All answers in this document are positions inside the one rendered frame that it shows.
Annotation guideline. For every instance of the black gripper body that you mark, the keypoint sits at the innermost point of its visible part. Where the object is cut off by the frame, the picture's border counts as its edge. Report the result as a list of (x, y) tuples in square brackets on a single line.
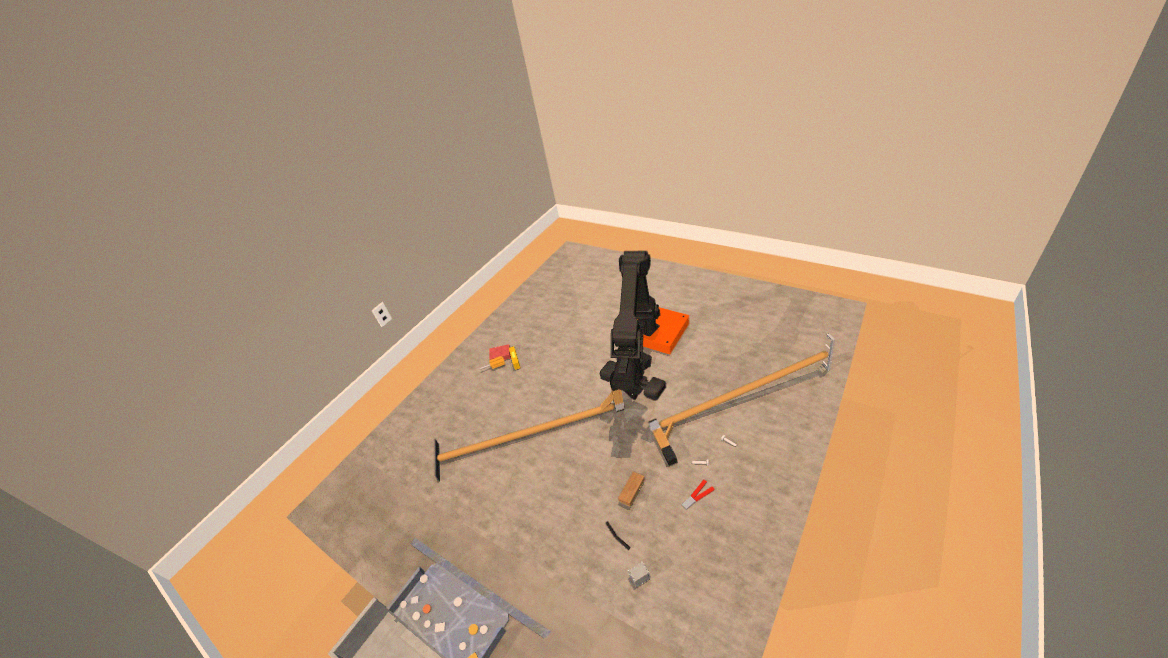
[(652, 390)]

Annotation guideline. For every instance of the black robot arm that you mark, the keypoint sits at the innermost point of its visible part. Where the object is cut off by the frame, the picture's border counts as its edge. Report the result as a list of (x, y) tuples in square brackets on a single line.
[(637, 316)]

